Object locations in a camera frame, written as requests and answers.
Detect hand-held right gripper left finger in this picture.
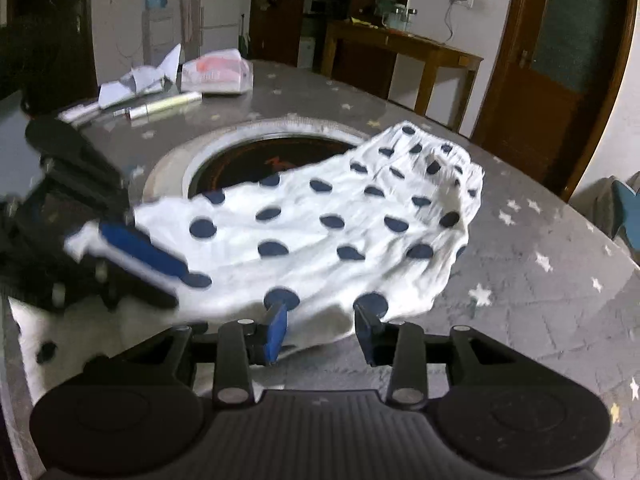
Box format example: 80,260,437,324
82,302,289,407

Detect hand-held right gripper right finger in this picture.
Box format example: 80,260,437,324
354,305,543,407

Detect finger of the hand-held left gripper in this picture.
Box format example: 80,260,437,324
97,220,190,308
25,119,132,215

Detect white polka dot pants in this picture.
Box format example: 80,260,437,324
10,121,486,401

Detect white marker pen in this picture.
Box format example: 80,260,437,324
57,102,131,123
129,91,203,121

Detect crumpled white paper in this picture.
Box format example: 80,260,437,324
97,44,182,109

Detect black round induction cooktop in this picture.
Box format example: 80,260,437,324
142,117,373,206

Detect water dispenser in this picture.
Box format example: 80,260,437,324
142,0,183,68

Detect pink tissue pack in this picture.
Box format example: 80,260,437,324
180,49,255,96

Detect white refrigerator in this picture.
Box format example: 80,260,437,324
186,0,256,60

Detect dark wooden shelf cabinet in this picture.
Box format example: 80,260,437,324
249,0,416,73

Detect brown wooden door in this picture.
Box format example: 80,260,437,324
472,0,640,201

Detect wooden side table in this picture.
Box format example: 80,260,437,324
320,19,485,131

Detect thin power cable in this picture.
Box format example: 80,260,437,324
442,2,458,41

